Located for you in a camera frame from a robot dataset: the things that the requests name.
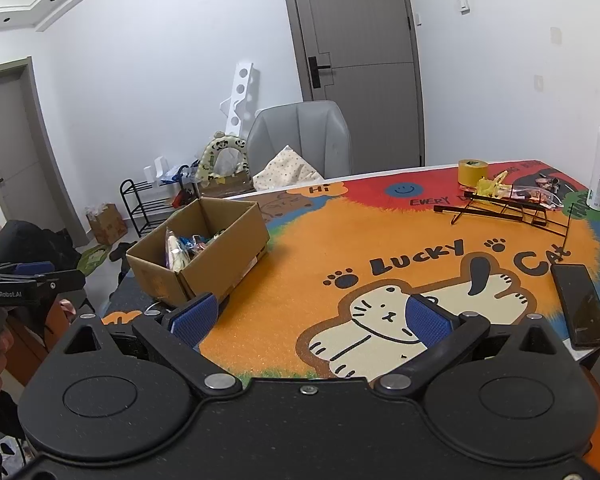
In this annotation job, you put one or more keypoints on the white wall cover plate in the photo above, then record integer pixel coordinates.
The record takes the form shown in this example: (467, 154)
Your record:
(538, 83)
(556, 35)

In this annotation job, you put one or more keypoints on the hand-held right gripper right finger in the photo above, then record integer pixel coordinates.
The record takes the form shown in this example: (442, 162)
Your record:
(427, 325)

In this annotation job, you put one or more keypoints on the black shoe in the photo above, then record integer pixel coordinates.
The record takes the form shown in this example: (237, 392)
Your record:
(122, 251)

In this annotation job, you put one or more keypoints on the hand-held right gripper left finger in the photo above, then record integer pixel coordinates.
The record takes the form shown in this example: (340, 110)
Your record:
(195, 319)

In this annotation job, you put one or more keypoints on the yellow plastic toy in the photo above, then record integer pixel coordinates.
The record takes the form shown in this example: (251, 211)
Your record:
(490, 185)

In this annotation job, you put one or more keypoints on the brown cardboard box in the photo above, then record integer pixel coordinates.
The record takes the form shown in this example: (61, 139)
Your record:
(230, 188)

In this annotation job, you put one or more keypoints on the black shoe rack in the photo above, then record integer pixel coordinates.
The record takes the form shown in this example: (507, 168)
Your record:
(152, 206)

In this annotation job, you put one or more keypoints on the white plastic bag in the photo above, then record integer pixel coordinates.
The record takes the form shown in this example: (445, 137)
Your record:
(226, 165)

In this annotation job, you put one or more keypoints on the black smartphone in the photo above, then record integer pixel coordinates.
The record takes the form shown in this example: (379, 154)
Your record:
(580, 305)

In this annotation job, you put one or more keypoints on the black backpack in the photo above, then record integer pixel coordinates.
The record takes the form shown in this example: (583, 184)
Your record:
(20, 240)

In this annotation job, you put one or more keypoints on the blue plastic bag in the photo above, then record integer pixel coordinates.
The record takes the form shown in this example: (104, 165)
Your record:
(180, 174)

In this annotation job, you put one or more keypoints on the small cardboard box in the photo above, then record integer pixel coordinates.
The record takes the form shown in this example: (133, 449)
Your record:
(107, 225)

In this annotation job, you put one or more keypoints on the yellow tape roll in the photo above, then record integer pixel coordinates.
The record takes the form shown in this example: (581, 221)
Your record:
(472, 175)

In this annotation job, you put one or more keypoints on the green floor mat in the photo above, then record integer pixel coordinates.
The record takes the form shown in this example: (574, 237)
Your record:
(95, 260)

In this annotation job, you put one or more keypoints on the grey side door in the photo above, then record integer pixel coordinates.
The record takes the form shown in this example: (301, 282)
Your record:
(10, 160)

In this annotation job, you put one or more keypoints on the printed cat mat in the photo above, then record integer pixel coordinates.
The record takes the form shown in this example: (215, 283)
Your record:
(330, 240)

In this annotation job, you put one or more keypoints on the white perforated board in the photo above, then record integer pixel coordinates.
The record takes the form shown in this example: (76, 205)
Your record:
(240, 90)

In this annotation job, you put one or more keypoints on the white plastic item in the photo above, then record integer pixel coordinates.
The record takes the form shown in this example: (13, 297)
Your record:
(156, 172)

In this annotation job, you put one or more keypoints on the white wall switch box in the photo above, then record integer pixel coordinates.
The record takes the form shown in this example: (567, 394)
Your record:
(464, 2)

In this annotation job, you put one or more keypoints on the grey chair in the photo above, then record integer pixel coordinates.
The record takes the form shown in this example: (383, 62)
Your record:
(305, 130)

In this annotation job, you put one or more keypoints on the dotted cream cushion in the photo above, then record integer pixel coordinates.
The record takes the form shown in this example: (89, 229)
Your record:
(285, 170)

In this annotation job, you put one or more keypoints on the clear plastic bag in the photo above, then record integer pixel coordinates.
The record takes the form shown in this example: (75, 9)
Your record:
(535, 195)

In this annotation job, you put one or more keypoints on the sandwich packet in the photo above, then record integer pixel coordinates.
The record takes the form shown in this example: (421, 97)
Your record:
(175, 255)

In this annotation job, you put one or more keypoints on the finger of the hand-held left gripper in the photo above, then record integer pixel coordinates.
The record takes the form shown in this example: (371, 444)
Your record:
(62, 285)
(32, 268)

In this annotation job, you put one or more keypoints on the blue snack packet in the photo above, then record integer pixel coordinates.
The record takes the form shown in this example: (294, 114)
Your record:
(187, 243)

